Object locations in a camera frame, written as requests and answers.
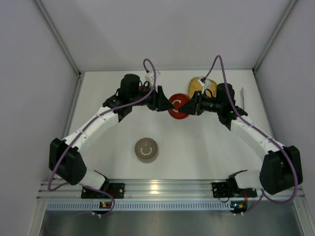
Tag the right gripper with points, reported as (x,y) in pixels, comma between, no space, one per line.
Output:
(197,103)

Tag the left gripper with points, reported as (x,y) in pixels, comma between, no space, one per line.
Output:
(158,99)

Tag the red lid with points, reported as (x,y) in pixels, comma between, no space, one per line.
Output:
(178,100)

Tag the beige lid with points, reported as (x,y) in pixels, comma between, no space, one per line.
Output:
(146,147)

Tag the metal tongs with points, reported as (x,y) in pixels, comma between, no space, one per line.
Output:
(242,98)

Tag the beige steel container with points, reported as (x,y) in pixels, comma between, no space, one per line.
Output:
(146,159)

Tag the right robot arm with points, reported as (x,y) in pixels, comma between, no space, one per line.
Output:
(281,165)

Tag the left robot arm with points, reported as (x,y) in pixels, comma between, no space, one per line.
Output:
(66,154)

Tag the yellow bamboo tray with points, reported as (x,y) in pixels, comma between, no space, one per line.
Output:
(194,85)

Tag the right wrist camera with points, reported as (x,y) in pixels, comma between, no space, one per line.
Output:
(205,83)

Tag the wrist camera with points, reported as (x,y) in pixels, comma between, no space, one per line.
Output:
(150,77)
(205,83)

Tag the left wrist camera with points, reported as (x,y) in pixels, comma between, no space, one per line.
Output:
(150,77)

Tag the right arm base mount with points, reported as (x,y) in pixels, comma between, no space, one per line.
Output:
(227,189)

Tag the left frame post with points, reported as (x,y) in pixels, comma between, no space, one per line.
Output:
(57,36)

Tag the aluminium front rail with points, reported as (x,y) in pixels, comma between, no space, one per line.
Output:
(142,189)

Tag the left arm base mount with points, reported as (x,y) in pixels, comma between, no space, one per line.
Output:
(115,190)

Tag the slotted cable duct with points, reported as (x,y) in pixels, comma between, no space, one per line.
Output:
(139,205)

